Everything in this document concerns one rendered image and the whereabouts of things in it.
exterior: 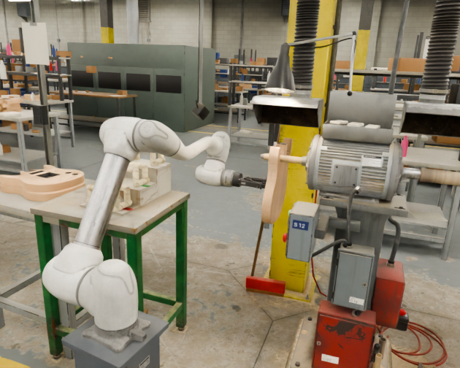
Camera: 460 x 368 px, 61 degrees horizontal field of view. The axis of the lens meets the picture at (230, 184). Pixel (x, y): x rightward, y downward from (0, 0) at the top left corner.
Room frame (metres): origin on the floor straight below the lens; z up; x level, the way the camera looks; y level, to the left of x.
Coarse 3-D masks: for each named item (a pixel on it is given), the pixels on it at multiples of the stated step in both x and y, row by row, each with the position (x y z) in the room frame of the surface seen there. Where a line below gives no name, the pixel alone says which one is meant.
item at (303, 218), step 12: (300, 204) 1.53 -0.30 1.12; (312, 204) 1.54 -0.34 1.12; (288, 216) 1.45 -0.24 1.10; (300, 216) 1.42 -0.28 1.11; (312, 216) 1.41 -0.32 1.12; (288, 228) 1.44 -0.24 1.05; (300, 228) 1.42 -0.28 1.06; (312, 228) 1.41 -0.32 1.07; (288, 240) 1.43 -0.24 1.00; (300, 240) 1.42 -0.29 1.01; (312, 240) 1.41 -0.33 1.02; (288, 252) 1.43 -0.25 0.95; (300, 252) 1.42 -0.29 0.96; (312, 252) 1.46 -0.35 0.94
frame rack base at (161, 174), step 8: (136, 160) 2.25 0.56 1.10; (144, 160) 2.26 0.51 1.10; (152, 168) 2.09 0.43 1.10; (160, 168) 2.11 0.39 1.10; (168, 168) 2.18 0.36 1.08; (128, 176) 2.15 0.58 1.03; (152, 176) 2.09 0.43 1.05; (160, 176) 2.10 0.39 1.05; (168, 176) 2.18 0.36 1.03; (160, 184) 2.10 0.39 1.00; (168, 184) 2.18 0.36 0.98; (160, 192) 2.10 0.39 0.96; (168, 192) 2.18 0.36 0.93
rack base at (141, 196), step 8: (128, 184) 2.02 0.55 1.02; (152, 184) 2.04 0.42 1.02; (120, 192) 1.98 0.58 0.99; (136, 192) 1.94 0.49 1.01; (144, 192) 1.96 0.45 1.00; (152, 192) 2.03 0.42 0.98; (120, 200) 1.98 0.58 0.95; (136, 200) 1.94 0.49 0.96; (144, 200) 1.96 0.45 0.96; (152, 200) 2.03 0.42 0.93
